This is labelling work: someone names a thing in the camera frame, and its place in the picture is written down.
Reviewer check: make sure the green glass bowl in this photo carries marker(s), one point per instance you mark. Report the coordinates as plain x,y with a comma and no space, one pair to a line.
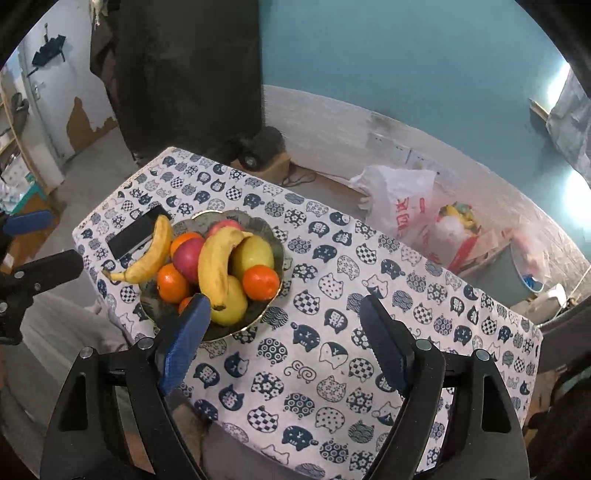
270,242

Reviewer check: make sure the black speaker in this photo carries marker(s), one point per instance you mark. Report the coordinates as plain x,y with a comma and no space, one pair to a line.
261,147

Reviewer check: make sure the red cardboard box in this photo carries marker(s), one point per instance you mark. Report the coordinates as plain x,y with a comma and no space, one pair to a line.
464,249

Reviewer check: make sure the dark hanging coat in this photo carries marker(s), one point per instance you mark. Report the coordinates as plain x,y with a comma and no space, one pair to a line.
184,69

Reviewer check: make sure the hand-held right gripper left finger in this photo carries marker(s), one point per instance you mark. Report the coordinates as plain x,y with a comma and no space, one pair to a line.
184,341

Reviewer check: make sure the white plastic container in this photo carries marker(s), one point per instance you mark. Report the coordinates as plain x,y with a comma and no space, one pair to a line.
547,300

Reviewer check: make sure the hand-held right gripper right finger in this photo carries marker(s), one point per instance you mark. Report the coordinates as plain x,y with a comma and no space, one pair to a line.
385,341

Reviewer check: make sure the brown cardboard pieces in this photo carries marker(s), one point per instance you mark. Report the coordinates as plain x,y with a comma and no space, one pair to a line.
496,247

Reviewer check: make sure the dark chair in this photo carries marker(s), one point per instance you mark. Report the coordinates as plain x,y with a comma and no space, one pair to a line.
565,341

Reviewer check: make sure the small orange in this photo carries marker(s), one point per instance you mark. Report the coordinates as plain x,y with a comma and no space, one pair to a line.
171,282
184,304

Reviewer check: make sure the black wall bracket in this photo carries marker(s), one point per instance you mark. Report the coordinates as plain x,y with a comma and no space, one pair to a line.
48,50

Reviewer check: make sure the wooden strip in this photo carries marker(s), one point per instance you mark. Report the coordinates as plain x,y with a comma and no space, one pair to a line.
539,110

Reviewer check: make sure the red apple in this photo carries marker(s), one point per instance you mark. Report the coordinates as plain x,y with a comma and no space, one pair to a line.
224,226
189,262

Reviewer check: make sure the black phone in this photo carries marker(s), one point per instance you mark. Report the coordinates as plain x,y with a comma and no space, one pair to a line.
131,237

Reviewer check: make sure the white plastic bag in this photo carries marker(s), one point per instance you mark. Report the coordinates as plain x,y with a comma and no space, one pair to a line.
397,203

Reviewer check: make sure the grey window cloth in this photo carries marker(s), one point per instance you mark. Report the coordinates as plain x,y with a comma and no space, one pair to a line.
572,124

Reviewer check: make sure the grey-green waste bin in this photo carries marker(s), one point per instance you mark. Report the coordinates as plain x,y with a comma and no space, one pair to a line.
515,272

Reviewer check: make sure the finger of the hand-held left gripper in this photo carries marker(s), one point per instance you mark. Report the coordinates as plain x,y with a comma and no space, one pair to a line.
30,222
51,270

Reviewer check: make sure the yellow-green pear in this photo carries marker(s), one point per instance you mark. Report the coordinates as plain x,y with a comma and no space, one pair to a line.
255,254
233,305

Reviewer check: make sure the white wall socket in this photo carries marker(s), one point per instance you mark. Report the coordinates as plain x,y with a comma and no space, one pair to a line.
433,167
381,139
400,149
416,158

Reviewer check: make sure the cat print tablecloth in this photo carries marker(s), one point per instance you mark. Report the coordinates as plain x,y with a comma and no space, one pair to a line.
323,300

